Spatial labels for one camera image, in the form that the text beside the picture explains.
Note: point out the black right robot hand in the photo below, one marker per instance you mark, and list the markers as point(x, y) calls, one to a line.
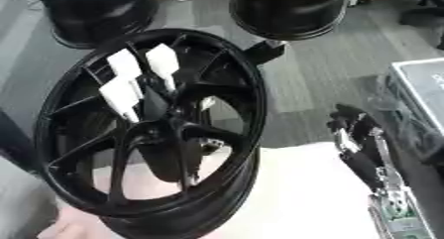
point(361, 140)

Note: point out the black spoked wheel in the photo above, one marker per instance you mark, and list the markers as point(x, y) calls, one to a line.
point(78, 157)

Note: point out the white pin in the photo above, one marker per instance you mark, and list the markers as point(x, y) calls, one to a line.
point(124, 65)
point(163, 61)
point(120, 95)

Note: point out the black round wheel rim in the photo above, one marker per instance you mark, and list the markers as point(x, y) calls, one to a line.
point(289, 10)
point(95, 10)

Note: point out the black wheel stand bracket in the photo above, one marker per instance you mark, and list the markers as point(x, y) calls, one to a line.
point(265, 51)

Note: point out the grey box with white edge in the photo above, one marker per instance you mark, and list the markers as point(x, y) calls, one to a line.
point(421, 91)

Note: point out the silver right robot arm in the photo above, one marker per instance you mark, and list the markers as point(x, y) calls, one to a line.
point(399, 210)

